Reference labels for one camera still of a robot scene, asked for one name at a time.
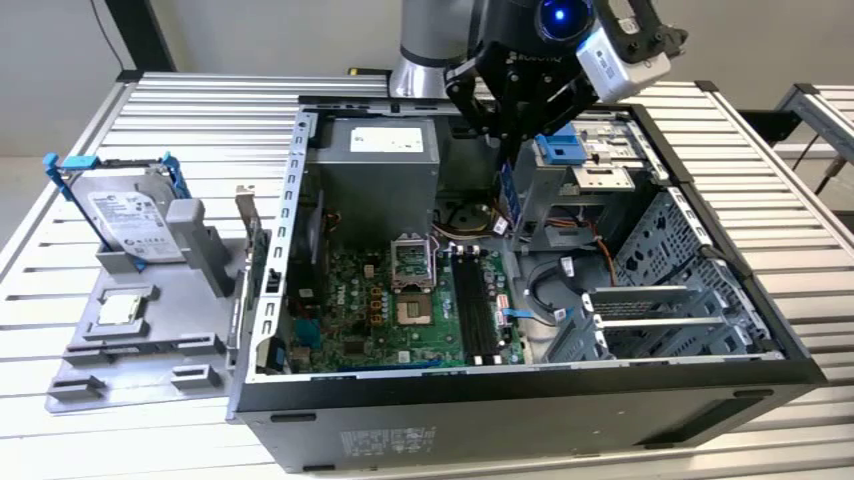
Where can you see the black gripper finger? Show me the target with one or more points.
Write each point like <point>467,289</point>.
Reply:
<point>567,112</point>
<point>467,100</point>

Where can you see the green motherboard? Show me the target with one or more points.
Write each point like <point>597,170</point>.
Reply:
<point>353,320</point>

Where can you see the black RAM slot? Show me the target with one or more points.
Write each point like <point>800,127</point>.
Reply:
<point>467,305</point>
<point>484,305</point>

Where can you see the grey metal drive cage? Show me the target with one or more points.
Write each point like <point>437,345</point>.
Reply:
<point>553,200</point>

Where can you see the black upright post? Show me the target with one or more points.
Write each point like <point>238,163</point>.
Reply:
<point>142,35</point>

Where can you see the grey parts rack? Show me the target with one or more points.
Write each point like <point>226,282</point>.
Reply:
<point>173,320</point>

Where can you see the graphics card with metal bracket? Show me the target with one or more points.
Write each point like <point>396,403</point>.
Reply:
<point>249,215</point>

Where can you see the black case fan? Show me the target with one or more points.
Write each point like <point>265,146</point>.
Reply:
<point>308,235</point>

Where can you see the black round cooler fan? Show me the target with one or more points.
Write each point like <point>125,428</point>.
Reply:
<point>467,217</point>

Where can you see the silver CPU chip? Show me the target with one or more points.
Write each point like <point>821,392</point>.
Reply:
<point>120,309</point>

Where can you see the CPU socket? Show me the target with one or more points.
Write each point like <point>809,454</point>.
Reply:
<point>415,309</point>

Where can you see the metal disk bay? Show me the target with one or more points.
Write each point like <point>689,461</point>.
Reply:
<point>653,322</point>

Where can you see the grey power supply unit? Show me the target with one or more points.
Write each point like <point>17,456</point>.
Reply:
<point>380,185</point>

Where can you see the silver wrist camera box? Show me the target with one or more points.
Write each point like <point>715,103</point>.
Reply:
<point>620,70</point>

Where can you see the slatted metal side table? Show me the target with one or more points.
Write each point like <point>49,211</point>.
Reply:
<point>823,107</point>

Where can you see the black open PC case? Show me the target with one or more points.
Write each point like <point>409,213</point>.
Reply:
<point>507,415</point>

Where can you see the blue plastic drive rails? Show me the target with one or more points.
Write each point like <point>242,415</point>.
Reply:
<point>560,150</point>

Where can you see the hard disk in blue carrier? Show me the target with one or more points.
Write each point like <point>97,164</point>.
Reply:
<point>126,220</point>

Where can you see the blue expansion slot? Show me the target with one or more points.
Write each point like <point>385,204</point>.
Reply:
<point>393,365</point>

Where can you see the black camera mount frame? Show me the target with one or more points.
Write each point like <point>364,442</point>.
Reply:
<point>656,37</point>

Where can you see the dark RAM stick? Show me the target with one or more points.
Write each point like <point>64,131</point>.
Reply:
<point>140,347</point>
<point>509,195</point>

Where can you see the black table bracket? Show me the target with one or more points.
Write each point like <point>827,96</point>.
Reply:
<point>767,125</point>

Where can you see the yellow and black tool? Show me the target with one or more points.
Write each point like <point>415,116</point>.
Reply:
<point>366,72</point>

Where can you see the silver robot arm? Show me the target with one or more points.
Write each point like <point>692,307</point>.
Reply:
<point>427,45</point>

